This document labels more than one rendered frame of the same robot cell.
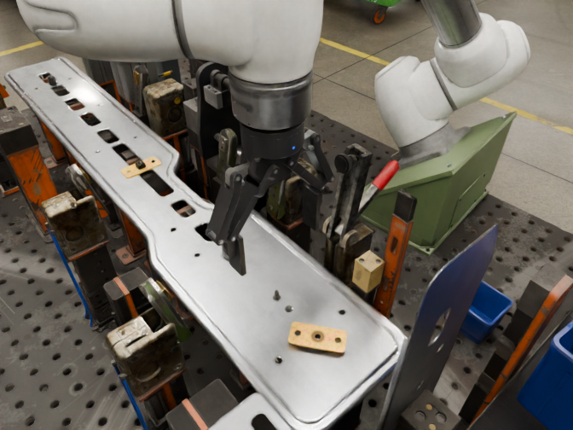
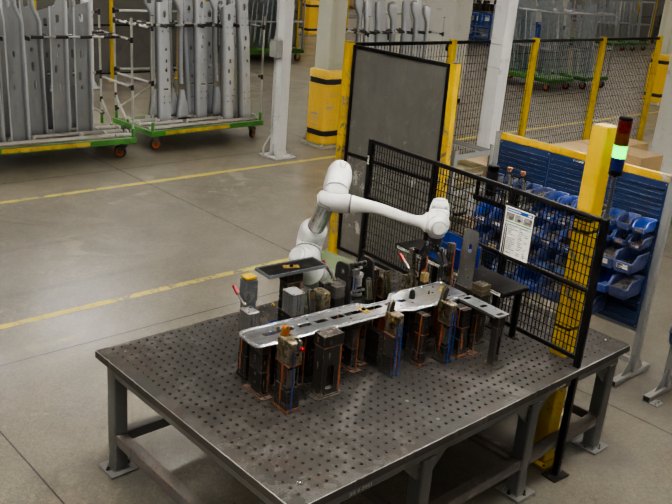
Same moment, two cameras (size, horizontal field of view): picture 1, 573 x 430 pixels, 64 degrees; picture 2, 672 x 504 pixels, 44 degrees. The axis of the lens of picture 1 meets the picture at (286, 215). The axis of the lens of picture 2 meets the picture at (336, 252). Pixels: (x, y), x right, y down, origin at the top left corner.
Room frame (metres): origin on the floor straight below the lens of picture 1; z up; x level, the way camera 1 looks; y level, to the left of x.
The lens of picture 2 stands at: (0.90, 4.26, 2.74)
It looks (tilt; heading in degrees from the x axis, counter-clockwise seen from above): 20 degrees down; 271
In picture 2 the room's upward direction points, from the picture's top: 5 degrees clockwise
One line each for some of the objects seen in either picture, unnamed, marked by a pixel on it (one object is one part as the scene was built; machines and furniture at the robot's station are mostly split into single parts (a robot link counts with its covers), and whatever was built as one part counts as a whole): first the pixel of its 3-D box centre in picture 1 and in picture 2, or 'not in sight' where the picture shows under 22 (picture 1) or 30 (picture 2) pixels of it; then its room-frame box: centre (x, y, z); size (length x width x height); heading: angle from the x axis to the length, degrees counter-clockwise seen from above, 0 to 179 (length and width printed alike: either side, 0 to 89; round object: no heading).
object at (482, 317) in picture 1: (475, 310); not in sight; (0.63, -0.43, 0.74); 0.11 x 0.10 x 0.09; 40
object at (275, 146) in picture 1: (273, 148); (435, 244); (0.47, 0.02, 1.29); 0.08 x 0.07 x 0.09; 131
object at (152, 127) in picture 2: not in sight; (190, 76); (3.40, -7.48, 0.88); 1.91 x 1.01 x 1.76; 47
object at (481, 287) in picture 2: not in sight; (477, 312); (0.17, -0.06, 0.88); 0.08 x 0.08 x 0.36; 40
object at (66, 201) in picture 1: (92, 261); (391, 343); (0.66, 0.41, 0.87); 0.12 x 0.09 x 0.35; 130
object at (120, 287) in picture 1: (143, 333); (421, 339); (0.50, 0.27, 0.84); 0.11 x 0.08 x 0.29; 130
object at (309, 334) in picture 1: (317, 339); not in sight; (0.39, -0.05, 1.01); 0.08 x 0.04 x 0.01; 78
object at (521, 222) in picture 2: not in sight; (517, 233); (-0.02, -0.27, 1.30); 0.23 x 0.02 x 0.31; 130
